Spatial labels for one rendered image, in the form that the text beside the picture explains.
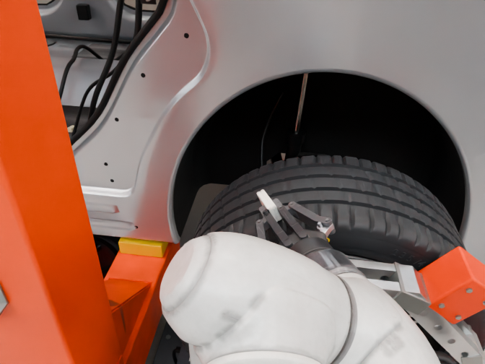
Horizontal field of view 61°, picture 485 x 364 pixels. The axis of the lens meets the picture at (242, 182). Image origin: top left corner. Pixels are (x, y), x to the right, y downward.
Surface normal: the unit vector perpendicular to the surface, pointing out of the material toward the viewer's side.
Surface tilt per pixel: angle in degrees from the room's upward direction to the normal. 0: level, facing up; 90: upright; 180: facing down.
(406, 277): 0
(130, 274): 0
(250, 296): 50
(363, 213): 5
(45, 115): 90
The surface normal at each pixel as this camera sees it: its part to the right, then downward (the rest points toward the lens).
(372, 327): 0.32, -0.38
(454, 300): -0.12, 0.57
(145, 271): 0.03, -0.82
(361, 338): 0.34, -0.07
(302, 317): 0.59, -0.42
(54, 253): 0.99, 0.09
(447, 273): -0.80, -0.55
